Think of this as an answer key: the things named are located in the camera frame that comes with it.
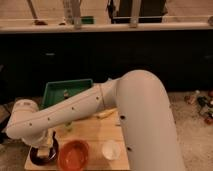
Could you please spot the orange bowl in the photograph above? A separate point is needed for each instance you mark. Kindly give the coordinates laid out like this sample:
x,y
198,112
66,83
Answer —
x,y
73,156

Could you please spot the white translucent cup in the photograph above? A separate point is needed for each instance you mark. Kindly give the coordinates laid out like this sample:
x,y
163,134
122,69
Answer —
x,y
111,150

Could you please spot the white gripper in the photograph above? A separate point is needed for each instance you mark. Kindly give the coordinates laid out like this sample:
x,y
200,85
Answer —
x,y
43,139

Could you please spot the white long counter rail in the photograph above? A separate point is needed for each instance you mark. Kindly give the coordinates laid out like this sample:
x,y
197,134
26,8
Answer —
x,y
108,28

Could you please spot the purple bowl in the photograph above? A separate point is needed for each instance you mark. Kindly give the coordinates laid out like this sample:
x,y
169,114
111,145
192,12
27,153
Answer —
x,y
53,153

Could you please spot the pile of floor items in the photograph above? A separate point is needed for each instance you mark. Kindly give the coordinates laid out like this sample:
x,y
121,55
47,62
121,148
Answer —
x,y
204,102

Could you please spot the yellow banana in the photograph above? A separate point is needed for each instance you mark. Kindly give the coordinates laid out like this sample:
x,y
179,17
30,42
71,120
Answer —
x,y
105,114

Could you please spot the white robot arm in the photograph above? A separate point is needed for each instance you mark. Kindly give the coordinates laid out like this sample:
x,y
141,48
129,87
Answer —
x,y
144,111

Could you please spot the green plastic tray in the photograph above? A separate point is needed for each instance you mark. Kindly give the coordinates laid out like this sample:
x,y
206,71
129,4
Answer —
x,y
58,91

